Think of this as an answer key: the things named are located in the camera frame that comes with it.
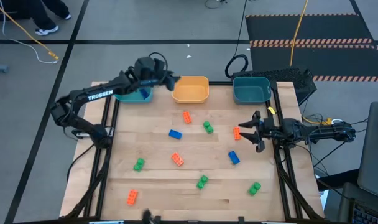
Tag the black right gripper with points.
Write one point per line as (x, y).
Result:
(271, 130)

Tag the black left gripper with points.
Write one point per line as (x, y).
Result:
(151, 76)

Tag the orange building block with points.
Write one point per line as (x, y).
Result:
(132, 197)
(187, 117)
(237, 133)
(177, 159)

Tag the blue building block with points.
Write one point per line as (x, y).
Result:
(233, 157)
(175, 134)
(144, 93)

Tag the green building block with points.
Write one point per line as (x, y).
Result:
(208, 127)
(202, 182)
(254, 188)
(139, 164)

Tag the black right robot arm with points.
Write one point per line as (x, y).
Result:
(325, 132)

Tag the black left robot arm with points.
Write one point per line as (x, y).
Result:
(80, 93)

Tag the yellow-orange plastic bin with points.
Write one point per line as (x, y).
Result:
(190, 90)

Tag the dark teal plastic bin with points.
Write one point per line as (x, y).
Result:
(251, 91)

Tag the light teal plastic bin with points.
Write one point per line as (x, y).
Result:
(130, 99)

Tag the black hazard-striped floor mat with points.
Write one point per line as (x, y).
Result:
(316, 28)

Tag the gray flat laptop lid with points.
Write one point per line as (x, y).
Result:
(374, 149)

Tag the black laptop keyboard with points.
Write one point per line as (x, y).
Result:
(366, 214)

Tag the person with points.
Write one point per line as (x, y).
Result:
(43, 15)

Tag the black cabinet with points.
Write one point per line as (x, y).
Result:
(2, 15)

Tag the black frame bracket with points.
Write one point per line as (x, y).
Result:
(158, 220)
(241, 220)

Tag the black aluminium table frame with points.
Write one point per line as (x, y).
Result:
(102, 186)

